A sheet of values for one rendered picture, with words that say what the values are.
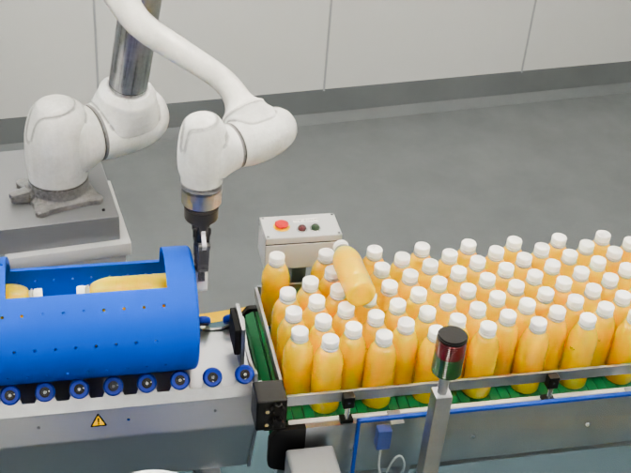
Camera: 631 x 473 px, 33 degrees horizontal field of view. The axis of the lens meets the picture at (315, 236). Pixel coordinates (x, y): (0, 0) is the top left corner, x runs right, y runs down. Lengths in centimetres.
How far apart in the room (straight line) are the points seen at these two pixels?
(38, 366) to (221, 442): 51
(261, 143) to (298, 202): 259
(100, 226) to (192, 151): 67
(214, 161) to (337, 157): 304
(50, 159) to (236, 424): 82
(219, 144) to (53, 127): 64
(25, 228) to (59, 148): 22
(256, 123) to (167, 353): 54
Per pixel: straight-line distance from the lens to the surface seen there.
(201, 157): 222
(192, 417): 253
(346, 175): 510
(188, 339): 236
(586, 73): 624
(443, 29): 566
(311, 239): 272
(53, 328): 233
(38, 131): 276
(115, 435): 253
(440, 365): 223
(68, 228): 281
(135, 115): 280
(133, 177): 501
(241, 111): 231
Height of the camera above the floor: 264
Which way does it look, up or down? 35 degrees down
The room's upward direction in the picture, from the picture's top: 5 degrees clockwise
